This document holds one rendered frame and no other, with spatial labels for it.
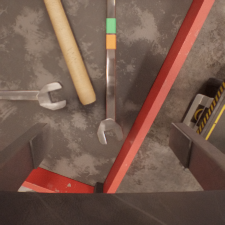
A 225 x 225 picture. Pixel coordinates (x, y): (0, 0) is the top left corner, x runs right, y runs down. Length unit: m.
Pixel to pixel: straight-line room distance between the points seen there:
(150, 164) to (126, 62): 1.24
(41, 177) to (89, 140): 0.11
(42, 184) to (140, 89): 0.22
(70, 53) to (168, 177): 1.43
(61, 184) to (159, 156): 1.16
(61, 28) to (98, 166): 0.23
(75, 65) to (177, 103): 1.11
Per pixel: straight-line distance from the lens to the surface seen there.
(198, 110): 1.20
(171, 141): 0.17
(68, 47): 0.23
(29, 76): 0.28
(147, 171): 1.47
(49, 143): 0.17
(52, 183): 0.31
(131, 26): 0.26
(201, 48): 1.32
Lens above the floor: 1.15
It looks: 74 degrees down
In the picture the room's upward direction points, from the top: 178 degrees clockwise
